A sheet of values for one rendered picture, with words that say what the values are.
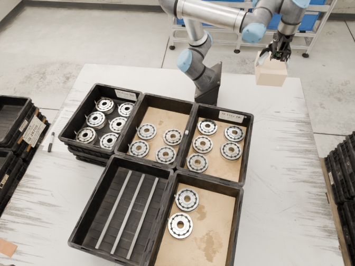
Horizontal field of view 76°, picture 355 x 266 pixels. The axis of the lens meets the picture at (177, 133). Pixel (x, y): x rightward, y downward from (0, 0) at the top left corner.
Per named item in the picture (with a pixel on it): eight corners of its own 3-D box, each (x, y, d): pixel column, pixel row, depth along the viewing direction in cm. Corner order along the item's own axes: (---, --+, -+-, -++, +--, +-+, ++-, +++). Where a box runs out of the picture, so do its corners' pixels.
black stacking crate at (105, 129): (101, 96, 142) (95, 83, 132) (146, 106, 136) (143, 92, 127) (66, 150, 121) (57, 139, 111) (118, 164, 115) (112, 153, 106)
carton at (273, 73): (254, 63, 120) (258, 51, 114) (278, 65, 119) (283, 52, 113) (255, 85, 111) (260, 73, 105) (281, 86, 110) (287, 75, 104)
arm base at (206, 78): (199, 78, 152) (188, 69, 147) (217, 67, 142) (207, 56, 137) (197, 95, 144) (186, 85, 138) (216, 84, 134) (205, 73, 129)
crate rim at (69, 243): (113, 155, 107) (112, 153, 105) (175, 171, 102) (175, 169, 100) (67, 246, 86) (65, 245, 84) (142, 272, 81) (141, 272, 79)
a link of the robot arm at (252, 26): (143, -3, 92) (263, 29, 78) (157, -23, 94) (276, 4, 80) (152, 19, 103) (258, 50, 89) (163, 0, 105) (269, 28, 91)
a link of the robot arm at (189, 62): (186, 80, 142) (170, 66, 135) (196, 63, 144) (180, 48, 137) (198, 78, 132) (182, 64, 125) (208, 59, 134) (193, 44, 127)
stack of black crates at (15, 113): (28, 127, 213) (-6, 94, 176) (58, 131, 210) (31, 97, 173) (4, 167, 191) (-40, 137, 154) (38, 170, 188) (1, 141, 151)
